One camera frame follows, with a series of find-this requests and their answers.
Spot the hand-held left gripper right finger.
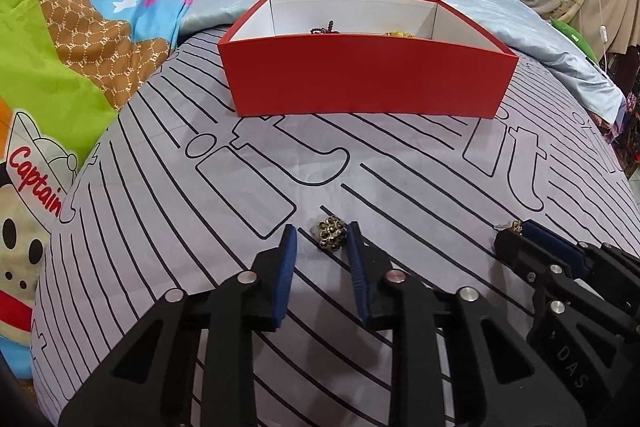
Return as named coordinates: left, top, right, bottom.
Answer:
left=347, top=221, right=588, bottom=427

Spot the white cable with switch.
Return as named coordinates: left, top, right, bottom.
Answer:
left=585, top=0, right=613, bottom=68

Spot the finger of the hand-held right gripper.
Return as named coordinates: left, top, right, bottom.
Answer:
left=522, top=221, right=640, bottom=308
left=495, top=229, right=640, bottom=408

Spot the large flower cluster ring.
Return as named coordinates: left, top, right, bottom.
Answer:
left=312, top=217, right=348, bottom=253

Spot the grey striped bed sheet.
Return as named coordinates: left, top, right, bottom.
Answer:
left=30, top=24, right=640, bottom=427

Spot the green plush item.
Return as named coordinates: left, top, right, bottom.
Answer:
left=550, top=18, right=598, bottom=62

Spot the dark patterned cloth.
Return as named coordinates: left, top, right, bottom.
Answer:
left=607, top=52, right=640, bottom=178

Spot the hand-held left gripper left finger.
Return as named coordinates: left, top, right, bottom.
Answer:
left=57, top=224, right=299, bottom=427

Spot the cartoon monkey printed blanket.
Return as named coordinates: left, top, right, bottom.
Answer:
left=0, top=0, right=201, bottom=380

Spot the red cardboard box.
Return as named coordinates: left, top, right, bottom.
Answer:
left=217, top=0, right=520, bottom=118

